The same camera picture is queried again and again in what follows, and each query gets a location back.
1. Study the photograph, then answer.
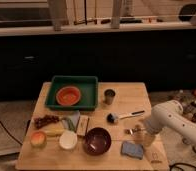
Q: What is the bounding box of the black cable on floor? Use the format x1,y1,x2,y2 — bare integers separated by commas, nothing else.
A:
0,109,24,147

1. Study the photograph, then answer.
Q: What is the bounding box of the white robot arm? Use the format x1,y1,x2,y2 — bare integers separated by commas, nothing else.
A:
142,100,196,146

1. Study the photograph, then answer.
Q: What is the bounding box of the silver metal fork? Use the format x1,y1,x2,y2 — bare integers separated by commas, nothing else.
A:
124,128,145,135

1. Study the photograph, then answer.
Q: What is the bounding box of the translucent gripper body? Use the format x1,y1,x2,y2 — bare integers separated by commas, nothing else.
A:
134,125,156,147

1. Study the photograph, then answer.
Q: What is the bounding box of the metal cup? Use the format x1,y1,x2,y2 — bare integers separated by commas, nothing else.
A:
104,89,116,105

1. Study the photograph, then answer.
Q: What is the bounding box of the bunch of red grapes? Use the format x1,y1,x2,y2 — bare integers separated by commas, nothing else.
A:
34,115,59,129

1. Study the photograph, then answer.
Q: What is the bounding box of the yellow banana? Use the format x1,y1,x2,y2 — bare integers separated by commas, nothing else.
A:
44,129,64,137

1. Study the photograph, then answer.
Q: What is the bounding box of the green plastic tray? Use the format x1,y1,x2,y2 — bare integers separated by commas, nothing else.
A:
45,75,98,111

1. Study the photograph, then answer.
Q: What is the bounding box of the blue sponge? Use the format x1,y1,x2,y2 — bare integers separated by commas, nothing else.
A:
121,141,144,160

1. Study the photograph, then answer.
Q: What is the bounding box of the orange bowl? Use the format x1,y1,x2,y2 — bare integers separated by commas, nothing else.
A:
56,86,81,106

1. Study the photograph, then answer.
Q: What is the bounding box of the dish brush with black head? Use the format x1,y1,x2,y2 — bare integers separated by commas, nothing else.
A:
106,110,145,124

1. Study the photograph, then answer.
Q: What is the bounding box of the orange peach fruit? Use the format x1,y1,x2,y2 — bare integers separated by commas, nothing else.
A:
30,131,46,148

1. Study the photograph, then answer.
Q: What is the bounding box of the white small bowl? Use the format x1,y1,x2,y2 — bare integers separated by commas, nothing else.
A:
59,130,77,150

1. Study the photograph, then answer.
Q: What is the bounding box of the dark purple bowl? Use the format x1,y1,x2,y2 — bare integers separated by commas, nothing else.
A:
83,127,111,156

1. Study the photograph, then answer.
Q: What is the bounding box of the wooden block with dark strip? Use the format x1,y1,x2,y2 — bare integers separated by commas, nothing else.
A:
76,115,89,136

